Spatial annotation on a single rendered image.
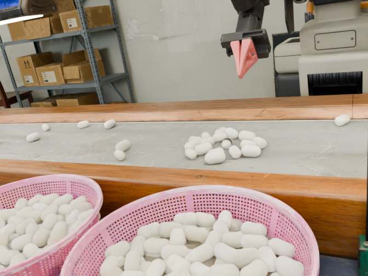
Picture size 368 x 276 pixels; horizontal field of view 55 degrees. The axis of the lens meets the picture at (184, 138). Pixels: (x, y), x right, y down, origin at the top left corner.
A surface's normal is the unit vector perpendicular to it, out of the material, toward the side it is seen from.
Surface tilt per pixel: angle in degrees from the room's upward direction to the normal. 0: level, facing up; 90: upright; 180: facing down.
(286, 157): 0
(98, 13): 90
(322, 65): 98
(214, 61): 90
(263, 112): 45
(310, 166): 0
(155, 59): 90
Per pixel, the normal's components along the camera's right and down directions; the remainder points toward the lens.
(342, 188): -0.15, -0.93
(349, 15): -0.43, 0.49
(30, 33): -0.48, 0.15
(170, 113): -0.40, -0.40
